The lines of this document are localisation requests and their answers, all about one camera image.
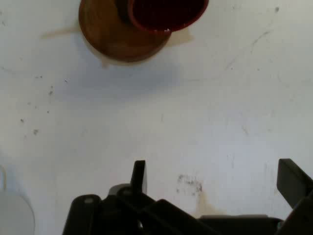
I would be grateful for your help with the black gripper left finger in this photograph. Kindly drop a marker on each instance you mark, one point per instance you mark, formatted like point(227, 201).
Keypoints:
point(138, 176)

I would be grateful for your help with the white enamel mug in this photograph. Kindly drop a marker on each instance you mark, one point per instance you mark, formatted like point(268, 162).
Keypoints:
point(14, 213)

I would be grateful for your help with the brown wooden mug tree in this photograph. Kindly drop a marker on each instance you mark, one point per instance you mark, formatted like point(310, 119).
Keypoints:
point(110, 36)

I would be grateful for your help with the red ceramic mug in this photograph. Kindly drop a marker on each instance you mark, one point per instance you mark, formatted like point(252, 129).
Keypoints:
point(168, 12)

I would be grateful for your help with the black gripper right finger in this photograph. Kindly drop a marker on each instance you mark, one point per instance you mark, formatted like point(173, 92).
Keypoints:
point(296, 186)

